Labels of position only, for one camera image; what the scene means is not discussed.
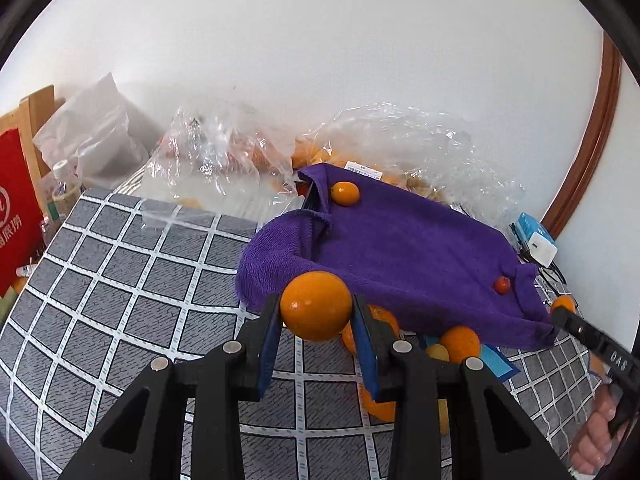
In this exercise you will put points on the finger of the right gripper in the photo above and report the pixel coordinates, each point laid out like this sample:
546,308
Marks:
575,325

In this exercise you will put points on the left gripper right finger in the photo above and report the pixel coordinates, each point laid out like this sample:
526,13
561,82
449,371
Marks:
491,436

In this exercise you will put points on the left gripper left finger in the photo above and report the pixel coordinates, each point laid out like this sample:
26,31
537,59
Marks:
140,437

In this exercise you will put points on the oval smooth orange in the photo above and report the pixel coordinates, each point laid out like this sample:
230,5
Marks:
443,417

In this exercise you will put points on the large stemmed mandarin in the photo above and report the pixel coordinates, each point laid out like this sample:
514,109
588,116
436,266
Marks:
380,407

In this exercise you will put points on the green kiwi fruit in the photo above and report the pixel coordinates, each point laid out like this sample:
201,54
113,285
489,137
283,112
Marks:
438,352

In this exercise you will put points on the small red tomato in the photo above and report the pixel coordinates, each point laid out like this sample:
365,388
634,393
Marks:
502,285

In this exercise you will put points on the rough mandarin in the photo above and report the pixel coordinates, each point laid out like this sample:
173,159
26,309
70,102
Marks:
384,324

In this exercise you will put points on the round smooth orange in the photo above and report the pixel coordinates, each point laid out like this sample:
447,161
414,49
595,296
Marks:
316,306

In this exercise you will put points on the small smooth orange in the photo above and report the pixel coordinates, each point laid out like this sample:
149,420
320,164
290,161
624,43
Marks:
345,193

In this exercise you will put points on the mandarin beside kiwi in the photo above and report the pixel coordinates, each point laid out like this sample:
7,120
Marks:
461,343

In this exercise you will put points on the blue white tissue box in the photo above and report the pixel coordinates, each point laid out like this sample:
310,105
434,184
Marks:
535,239

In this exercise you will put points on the grey checkered bed sheet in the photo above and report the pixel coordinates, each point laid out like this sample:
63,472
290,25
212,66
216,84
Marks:
127,280

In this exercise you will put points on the purple towel covered tray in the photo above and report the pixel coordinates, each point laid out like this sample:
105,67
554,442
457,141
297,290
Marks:
431,266

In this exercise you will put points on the red paper shopping bag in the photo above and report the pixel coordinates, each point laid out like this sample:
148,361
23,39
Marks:
20,214

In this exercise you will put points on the clear bag of oranges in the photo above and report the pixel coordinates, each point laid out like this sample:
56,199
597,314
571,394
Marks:
430,154

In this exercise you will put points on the clear plastic bottle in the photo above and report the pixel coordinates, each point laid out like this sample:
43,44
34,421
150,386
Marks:
61,189

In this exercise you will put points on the clear bag of tomatoes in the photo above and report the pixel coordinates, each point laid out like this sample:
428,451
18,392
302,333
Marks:
226,158

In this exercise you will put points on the white plastic bag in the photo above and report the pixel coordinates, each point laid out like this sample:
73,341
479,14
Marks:
101,133

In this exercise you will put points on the wooden bedside stand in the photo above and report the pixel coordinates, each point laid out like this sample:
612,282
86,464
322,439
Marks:
28,118

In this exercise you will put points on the brown wooden door frame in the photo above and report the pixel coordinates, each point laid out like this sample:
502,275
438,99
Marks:
594,140

